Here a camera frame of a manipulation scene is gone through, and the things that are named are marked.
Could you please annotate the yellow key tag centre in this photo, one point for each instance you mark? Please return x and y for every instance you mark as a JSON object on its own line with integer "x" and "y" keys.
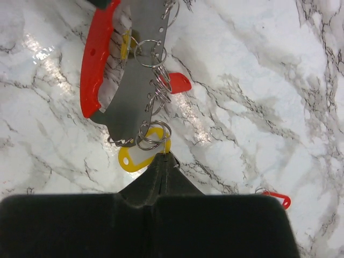
{"x": 128, "y": 45}

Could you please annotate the small red key tag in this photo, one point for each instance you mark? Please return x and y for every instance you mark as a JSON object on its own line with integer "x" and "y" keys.
{"x": 179, "y": 83}

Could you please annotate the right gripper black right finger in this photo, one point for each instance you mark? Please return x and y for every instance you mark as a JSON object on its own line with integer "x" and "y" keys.
{"x": 220, "y": 226}

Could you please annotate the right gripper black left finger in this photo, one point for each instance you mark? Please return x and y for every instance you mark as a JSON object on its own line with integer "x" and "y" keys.
{"x": 84, "y": 225}

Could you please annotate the yellow key tag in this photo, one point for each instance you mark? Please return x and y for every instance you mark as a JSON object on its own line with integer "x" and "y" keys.
{"x": 132, "y": 159}
{"x": 128, "y": 45}

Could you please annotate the yellow key tag left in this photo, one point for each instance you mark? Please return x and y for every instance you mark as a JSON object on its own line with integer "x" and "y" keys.
{"x": 132, "y": 159}

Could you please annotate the large red key tag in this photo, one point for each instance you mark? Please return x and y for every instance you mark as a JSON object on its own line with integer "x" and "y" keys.
{"x": 284, "y": 200}

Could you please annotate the metal red key organizer plate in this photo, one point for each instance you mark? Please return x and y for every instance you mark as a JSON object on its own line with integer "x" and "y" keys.
{"x": 128, "y": 115}

